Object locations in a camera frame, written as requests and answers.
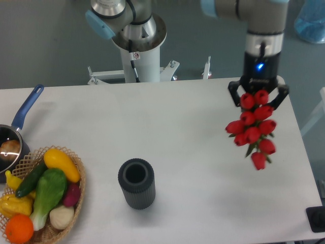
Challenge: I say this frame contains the yellow squash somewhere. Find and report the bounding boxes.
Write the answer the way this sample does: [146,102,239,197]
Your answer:
[44,148,81,183]

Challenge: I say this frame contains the blue plastic bag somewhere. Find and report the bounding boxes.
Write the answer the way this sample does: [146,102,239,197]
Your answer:
[294,0,324,44]

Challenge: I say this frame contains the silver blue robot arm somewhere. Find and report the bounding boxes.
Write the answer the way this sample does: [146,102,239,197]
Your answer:
[85,1,289,109]

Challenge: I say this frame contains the white garlic bulb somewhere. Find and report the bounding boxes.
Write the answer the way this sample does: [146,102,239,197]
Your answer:
[49,205,74,230]

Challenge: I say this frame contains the green cucumber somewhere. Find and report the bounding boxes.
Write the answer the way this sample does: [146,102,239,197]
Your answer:
[15,161,48,198]

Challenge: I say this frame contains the purple radish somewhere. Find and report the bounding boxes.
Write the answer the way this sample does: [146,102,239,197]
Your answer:
[62,184,81,207]

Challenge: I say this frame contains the yellow pumpkin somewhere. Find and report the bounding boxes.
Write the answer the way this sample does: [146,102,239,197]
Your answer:
[1,194,33,219]

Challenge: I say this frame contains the orange fruit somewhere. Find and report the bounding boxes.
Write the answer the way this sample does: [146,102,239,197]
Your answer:
[5,214,34,243]

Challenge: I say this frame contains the dark grey ribbed vase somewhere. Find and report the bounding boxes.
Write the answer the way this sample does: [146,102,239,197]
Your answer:
[118,158,156,210]

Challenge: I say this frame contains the green bok choy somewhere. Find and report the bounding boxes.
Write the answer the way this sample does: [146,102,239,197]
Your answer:
[30,168,68,231]

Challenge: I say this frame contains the black device at edge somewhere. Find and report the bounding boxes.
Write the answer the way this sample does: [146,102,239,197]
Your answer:
[306,206,325,233]

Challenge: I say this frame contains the red tulip bouquet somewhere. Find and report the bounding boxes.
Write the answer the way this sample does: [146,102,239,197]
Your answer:
[225,89,277,170]

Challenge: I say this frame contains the woven wicker basket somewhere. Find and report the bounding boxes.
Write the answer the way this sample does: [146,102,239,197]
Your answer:
[11,145,86,244]

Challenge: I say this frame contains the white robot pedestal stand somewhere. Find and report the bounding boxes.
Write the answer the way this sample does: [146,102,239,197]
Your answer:
[87,38,212,85]

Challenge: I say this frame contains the brown bread roll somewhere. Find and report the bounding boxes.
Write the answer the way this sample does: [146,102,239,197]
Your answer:
[1,140,20,162]

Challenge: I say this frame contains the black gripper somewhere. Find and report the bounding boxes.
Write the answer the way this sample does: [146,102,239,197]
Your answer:
[228,52,289,110]

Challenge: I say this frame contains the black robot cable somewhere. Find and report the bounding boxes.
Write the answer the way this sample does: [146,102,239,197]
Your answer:
[127,39,141,83]

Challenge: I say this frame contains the blue handled saucepan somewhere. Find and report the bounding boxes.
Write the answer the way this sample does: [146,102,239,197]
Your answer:
[1,84,44,184]

